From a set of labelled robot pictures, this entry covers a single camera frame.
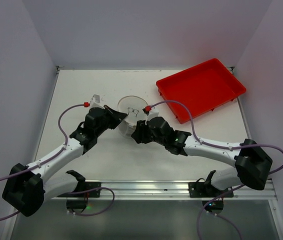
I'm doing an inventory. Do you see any white mesh laundry bag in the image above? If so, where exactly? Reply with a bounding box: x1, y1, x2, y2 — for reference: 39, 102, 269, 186
117, 95, 148, 138

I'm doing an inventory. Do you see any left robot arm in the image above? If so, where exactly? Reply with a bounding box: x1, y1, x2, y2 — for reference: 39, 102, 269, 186
2, 105, 128, 217

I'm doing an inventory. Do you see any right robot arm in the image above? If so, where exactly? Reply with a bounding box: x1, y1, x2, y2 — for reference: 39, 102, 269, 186
131, 117, 273, 198

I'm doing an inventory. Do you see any red plastic tray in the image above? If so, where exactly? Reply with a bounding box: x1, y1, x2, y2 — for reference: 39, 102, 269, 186
156, 58, 247, 118

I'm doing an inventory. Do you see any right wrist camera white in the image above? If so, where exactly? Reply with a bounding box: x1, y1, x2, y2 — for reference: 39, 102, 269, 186
142, 105, 159, 125

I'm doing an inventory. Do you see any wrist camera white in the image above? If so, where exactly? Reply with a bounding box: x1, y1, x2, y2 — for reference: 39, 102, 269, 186
142, 105, 159, 125
83, 94, 104, 109

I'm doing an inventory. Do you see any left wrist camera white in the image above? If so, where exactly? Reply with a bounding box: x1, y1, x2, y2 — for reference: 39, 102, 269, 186
83, 94, 104, 109

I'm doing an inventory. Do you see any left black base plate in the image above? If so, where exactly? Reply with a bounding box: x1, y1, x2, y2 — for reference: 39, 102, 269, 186
66, 170, 101, 198

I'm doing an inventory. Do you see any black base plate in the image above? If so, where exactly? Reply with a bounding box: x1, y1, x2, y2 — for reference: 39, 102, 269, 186
66, 170, 101, 198
188, 169, 238, 198

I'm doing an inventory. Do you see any aluminium mounting rail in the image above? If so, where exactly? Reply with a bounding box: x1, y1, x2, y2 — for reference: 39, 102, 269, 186
53, 179, 277, 201

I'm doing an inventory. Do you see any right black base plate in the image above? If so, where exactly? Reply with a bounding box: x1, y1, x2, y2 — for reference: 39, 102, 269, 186
188, 169, 238, 198

